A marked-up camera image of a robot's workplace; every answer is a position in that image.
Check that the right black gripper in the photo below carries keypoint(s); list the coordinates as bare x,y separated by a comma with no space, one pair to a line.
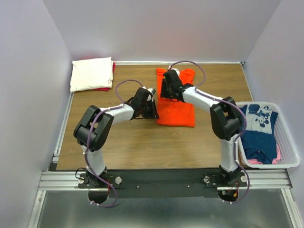
163,93

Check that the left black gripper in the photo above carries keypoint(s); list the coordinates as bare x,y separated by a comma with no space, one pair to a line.
154,113

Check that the orange t shirt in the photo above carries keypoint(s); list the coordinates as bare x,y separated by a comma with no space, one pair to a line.
171,111

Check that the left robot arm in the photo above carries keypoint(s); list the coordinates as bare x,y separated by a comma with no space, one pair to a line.
93,129

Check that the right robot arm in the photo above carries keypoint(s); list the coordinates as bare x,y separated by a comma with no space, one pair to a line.
227,120

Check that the folded red t shirt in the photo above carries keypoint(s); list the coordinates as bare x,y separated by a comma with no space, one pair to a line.
105,89

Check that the folded white t shirt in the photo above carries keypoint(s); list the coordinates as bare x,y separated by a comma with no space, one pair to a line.
90,74

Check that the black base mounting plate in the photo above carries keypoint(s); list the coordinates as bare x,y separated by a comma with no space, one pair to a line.
114,185

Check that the navy patterned t shirt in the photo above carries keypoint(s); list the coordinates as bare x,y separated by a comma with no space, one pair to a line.
258,140

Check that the pink t shirt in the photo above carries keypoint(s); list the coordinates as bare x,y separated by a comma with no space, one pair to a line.
275,160

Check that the white plastic basket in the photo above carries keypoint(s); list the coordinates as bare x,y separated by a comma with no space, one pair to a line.
289,157

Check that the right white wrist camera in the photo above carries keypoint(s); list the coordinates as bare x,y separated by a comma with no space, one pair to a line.
177,70

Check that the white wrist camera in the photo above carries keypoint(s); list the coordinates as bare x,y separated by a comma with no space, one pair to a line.
177,70
151,94

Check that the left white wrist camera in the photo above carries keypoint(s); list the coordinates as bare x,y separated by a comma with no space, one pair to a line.
151,94

